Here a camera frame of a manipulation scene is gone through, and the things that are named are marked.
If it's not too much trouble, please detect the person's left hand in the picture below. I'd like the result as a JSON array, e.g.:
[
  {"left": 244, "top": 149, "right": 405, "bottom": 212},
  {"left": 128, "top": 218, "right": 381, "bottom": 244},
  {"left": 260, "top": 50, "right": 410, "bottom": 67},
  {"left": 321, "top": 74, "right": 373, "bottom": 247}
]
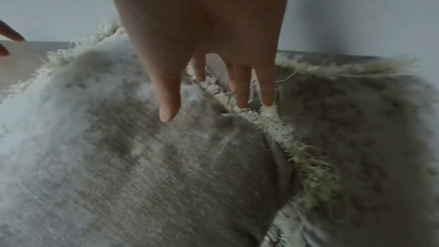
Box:
[{"left": 0, "top": 19, "right": 27, "bottom": 57}]

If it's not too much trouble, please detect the person's right hand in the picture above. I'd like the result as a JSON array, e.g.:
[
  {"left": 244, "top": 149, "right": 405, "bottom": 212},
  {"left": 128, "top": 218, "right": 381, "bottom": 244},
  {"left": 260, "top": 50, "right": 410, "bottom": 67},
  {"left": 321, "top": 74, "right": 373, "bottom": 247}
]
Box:
[{"left": 100, "top": 0, "right": 293, "bottom": 123}]

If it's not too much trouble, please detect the grey rug with cream fringe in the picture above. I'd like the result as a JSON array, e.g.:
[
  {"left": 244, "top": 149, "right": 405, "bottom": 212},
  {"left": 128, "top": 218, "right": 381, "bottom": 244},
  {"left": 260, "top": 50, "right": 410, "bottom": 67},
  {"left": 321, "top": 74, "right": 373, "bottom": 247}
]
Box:
[{"left": 0, "top": 18, "right": 439, "bottom": 247}]

